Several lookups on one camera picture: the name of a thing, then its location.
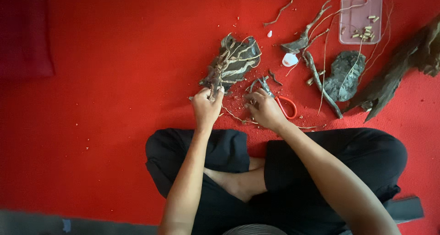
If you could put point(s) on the person's left hand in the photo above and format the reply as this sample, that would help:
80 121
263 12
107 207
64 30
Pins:
205 109

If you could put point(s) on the person's right hand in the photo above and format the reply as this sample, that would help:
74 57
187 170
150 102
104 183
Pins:
268 112

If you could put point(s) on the dark rock with attached roots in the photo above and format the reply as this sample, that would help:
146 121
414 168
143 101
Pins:
237 61

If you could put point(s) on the thin root strand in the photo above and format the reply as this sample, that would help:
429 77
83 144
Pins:
233 116

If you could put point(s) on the small dark twig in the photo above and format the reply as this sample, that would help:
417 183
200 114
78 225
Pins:
274 77

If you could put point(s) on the short pale wood stub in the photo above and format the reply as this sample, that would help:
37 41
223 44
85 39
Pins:
313 79

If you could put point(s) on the white glue bottle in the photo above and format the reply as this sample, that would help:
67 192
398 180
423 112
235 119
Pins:
289 59

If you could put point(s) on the long grey driftwood stick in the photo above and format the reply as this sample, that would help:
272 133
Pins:
319 83

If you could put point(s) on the person's black trousers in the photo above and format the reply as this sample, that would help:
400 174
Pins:
309 159

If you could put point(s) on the driftwood branch with flat base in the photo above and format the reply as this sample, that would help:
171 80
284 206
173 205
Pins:
298 43

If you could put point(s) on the person's bare foot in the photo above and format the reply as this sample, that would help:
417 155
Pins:
237 185

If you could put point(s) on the long thin pale root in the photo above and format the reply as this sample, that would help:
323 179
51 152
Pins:
325 53

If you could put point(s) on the grey lava rock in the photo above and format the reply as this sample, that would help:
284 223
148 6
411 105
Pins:
343 77

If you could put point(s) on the thin curved driftwood branch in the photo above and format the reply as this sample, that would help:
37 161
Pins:
282 9

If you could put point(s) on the large dark driftwood piece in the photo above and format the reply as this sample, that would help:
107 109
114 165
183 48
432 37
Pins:
388 80

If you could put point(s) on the clear pink plastic tray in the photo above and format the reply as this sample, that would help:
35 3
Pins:
354 20

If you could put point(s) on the pile of cut wood bits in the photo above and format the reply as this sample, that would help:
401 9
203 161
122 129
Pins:
366 32

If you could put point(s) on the bundle of thin wiry roots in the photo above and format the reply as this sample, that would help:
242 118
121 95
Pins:
387 29

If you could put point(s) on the flat black object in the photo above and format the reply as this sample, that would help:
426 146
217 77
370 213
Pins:
407 209

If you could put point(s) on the blue tape scrap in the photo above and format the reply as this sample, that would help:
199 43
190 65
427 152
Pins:
66 225

